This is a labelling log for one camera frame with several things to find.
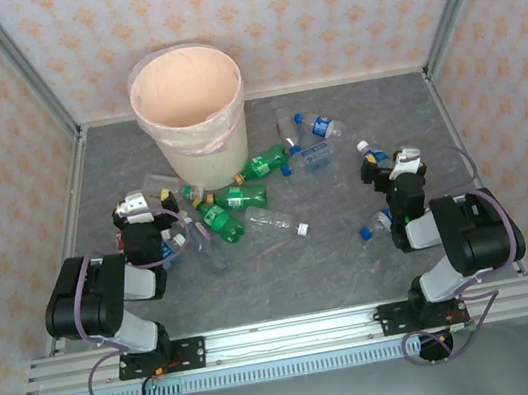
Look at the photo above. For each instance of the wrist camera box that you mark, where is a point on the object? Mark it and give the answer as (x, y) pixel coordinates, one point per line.
(407, 162)
(136, 206)

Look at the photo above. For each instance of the pink translucent bin bag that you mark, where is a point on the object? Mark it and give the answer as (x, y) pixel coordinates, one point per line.
(194, 140)

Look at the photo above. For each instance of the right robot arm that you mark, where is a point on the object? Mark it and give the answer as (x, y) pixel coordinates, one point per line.
(478, 237)

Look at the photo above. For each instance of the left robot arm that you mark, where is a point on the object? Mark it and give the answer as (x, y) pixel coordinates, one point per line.
(83, 298)

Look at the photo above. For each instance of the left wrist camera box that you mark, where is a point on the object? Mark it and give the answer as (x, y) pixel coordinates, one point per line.
(136, 206)

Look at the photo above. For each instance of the clear bottle red label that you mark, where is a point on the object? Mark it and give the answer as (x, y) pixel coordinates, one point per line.
(285, 125)

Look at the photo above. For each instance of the clear bottle lilac label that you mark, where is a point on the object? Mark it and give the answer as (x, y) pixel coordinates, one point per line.
(212, 254)

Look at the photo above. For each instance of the aluminium table edge rail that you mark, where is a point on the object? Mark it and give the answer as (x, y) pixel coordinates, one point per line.
(326, 84)
(452, 125)
(68, 240)

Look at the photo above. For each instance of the clear plastic bottle white cap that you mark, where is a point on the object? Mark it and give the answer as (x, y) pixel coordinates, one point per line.
(273, 220)

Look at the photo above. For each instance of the clear bottle green neck label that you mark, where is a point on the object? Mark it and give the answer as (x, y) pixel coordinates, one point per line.
(160, 182)

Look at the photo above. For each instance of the clear bottle pale blue label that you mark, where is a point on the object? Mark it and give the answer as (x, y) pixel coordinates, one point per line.
(313, 158)

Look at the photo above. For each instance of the cream plastic bin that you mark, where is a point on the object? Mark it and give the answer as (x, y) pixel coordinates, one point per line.
(208, 166)

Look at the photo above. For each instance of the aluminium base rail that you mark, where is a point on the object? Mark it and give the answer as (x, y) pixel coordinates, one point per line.
(292, 335)

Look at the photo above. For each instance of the green plastic bottle yellow cap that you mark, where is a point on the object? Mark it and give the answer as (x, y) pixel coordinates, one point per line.
(219, 220)
(258, 165)
(241, 198)

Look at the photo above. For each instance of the clear bottle blue label white cap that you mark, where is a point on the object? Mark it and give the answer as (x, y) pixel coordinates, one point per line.
(379, 156)
(171, 251)

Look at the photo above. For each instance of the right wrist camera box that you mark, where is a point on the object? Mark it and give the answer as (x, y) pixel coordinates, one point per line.
(407, 162)

